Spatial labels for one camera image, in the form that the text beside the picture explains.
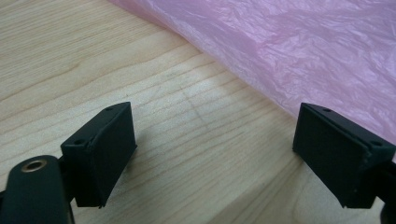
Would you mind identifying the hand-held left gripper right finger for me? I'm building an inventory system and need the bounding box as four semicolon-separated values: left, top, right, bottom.
292;102;396;209

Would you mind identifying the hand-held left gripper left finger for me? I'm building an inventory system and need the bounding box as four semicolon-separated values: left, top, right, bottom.
60;101;138;209

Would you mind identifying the pink plastic trash bag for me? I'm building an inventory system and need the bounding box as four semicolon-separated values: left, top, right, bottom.
108;0;396;147

